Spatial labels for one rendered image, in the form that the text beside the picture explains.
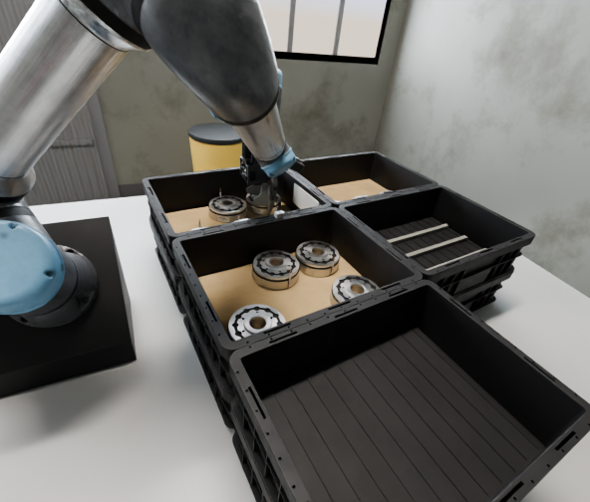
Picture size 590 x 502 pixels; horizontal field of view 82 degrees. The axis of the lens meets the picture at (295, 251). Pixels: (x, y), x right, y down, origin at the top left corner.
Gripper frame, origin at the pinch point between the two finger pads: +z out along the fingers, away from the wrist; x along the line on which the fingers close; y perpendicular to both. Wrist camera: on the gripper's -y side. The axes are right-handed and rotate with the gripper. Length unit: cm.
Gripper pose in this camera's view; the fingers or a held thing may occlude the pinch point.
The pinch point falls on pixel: (267, 205)
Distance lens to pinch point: 98.4
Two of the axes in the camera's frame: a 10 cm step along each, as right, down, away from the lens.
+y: -9.1, 1.6, -3.8
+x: 4.0, 5.6, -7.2
